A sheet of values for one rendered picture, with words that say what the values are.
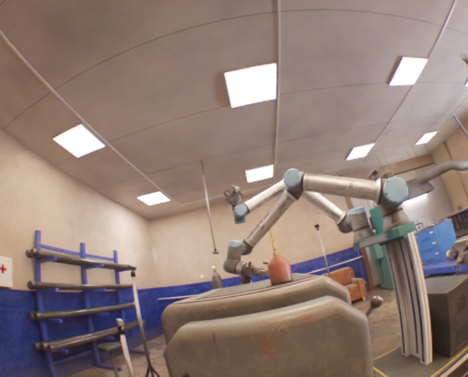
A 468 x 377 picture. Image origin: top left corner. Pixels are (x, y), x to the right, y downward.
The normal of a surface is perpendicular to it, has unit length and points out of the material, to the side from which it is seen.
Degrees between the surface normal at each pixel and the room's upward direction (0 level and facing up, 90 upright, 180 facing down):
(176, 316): 90
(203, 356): 90
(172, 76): 180
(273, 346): 90
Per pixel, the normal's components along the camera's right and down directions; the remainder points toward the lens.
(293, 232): -0.14, -0.35
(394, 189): -0.39, -0.24
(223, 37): 0.18, 0.91
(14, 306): 0.97, -0.22
